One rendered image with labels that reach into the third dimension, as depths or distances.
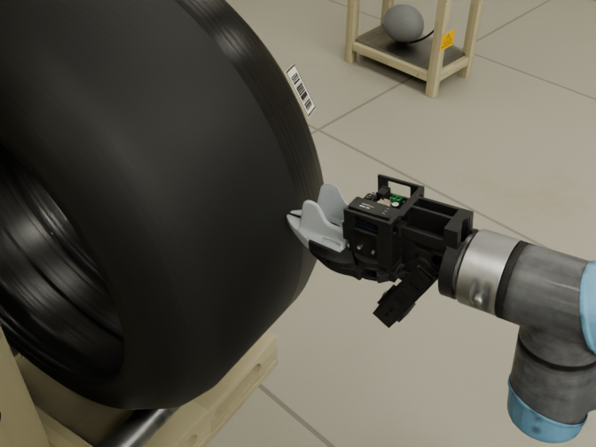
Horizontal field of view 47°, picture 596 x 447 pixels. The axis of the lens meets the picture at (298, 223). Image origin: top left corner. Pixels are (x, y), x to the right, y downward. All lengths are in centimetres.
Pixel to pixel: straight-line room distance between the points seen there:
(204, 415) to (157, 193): 50
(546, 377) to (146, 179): 41
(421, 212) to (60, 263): 71
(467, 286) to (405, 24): 309
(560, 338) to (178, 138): 39
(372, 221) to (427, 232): 6
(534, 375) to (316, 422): 146
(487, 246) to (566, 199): 240
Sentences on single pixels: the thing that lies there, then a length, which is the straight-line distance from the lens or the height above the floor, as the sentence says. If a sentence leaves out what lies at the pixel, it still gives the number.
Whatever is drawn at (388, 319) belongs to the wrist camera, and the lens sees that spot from 75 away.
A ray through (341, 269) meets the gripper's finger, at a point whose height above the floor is 126.
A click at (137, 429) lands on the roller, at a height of 92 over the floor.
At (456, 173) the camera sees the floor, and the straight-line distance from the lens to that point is 305.
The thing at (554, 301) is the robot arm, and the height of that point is 132.
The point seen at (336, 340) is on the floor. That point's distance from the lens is 228.
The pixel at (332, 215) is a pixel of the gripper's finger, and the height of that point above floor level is 126.
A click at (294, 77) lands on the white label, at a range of 81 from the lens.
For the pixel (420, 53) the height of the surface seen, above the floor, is 13.
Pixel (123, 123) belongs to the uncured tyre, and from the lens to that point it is 65.
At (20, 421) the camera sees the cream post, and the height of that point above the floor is 102.
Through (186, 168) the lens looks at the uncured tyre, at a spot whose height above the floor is 136.
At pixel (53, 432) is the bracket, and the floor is 95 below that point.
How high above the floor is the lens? 174
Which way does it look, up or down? 40 degrees down
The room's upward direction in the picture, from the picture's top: straight up
